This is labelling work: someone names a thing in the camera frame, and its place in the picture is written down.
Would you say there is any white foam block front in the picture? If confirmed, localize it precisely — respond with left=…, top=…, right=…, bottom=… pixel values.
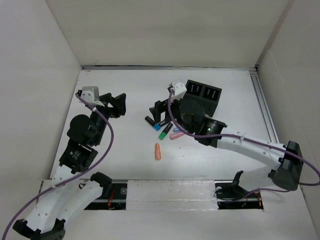
left=126, top=179, right=218, bottom=212

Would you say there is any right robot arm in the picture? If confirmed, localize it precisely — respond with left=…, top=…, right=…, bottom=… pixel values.
left=149, top=97, right=304, bottom=197

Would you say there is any blue cap black highlighter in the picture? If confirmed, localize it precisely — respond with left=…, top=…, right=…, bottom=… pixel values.
left=144, top=116, right=161, bottom=131

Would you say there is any pink translucent marker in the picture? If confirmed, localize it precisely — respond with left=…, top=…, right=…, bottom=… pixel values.
left=169, top=131, right=185, bottom=140

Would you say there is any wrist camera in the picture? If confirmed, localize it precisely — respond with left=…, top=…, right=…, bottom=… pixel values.
left=168, top=80, right=187, bottom=99
left=81, top=86, right=100, bottom=106

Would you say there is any aluminium rail back edge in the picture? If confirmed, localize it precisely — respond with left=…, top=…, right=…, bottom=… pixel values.
left=82, top=65, right=257, bottom=71

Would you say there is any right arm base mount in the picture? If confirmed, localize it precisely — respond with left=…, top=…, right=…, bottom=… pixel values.
left=213, top=170, right=264, bottom=210

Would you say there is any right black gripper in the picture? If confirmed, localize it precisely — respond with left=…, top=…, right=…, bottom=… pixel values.
left=150, top=92, right=195, bottom=134

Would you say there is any black two-compartment organizer box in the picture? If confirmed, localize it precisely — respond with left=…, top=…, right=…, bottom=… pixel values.
left=183, top=79, right=222, bottom=117

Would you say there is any aluminium rail right side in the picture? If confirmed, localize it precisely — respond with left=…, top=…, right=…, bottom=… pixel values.
left=249, top=70, right=279, bottom=143

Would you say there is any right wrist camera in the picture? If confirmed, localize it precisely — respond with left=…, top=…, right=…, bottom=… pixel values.
left=168, top=80, right=187, bottom=99

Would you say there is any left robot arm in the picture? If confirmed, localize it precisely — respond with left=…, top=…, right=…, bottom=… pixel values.
left=12, top=90, right=126, bottom=240

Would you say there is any green cap black highlighter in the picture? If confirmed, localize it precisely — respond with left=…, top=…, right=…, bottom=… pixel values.
left=158, top=122, right=173, bottom=141

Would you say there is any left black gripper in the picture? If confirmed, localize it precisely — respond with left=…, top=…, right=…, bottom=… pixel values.
left=90, top=92, right=125, bottom=145

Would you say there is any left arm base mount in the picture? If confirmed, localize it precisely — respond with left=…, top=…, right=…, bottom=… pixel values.
left=78, top=172, right=128, bottom=211

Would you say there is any orange translucent marker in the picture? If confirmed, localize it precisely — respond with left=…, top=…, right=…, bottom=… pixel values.
left=154, top=143, right=162, bottom=161

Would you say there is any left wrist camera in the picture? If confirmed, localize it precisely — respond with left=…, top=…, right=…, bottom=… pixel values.
left=81, top=86, right=100, bottom=106

